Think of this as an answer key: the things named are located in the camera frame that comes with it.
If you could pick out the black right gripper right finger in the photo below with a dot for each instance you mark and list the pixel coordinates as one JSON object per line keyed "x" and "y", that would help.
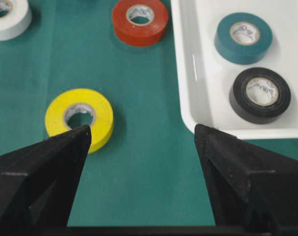
{"x": 248, "y": 185}

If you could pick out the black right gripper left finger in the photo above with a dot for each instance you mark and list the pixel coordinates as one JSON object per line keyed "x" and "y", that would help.
{"x": 38, "y": 183}

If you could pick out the black tape roll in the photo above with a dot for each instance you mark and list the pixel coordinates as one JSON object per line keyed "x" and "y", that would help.
{"x": 259, "y": 95}

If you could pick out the green tape roll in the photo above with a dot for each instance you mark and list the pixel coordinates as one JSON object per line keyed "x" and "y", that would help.
{"x": 243, "y": 38}

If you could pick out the yellow tape roll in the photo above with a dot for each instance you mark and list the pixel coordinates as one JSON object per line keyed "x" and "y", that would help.
{"x": 77, "y": 107}

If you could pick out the white tape roll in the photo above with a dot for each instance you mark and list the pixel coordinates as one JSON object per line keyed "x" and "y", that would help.
{"x": 15, "y": 18}

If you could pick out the red tape roll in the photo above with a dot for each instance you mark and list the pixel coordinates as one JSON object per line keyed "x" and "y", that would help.
{"x": 140, "y": 23}

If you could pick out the white plastic tray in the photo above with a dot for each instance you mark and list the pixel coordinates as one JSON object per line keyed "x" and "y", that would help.
{"x": 205, "y": 78}

